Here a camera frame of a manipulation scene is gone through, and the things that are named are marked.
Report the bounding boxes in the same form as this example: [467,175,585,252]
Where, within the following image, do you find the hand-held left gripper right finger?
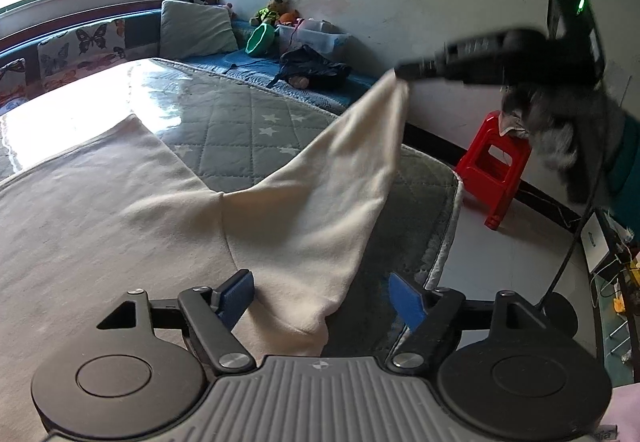
[386,272,548,371]

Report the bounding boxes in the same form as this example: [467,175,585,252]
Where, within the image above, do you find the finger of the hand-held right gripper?
[394,29,505,86]

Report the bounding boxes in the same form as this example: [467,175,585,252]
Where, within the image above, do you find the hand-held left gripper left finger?
[96,268,257,374]

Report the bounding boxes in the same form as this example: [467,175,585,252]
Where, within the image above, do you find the cream cloth garment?
[0,71,412,415]

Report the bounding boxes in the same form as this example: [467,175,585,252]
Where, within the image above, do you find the person's right forearm teal sleeve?
[602,114,640,210]

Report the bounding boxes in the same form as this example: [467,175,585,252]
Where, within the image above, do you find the person's right hand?
[500,84,627,204]

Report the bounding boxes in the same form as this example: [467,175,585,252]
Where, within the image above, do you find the red plastic stool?
[454,110,534,229]

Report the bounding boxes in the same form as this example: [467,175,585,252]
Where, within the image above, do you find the clear plastic storage box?
[276,18,352,57]

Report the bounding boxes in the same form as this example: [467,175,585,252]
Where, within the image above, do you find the dark garment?
[266,44,354,91]

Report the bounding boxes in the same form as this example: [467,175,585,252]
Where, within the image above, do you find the grey quilted star mat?
[0,57,468,358]

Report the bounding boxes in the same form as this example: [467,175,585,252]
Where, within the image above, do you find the yellow-green plush toy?
[251,0,295,26]

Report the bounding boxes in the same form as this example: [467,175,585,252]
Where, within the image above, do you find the green plastic bowl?
[245,23,277,56]

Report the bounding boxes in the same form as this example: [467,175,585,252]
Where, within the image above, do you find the blue bench mat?
[181,18,382,117]

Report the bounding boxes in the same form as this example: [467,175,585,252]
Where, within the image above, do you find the white box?
[581,211,617,274]

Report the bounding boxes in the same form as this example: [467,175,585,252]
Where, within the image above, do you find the grey-green pillow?
[159,0,239,61]

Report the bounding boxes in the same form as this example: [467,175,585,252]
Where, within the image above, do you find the butterfly print cushion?
[36,18,127,90]
[0,58,27,115]

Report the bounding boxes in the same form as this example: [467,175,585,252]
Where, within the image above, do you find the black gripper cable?
[535,142,608,310]

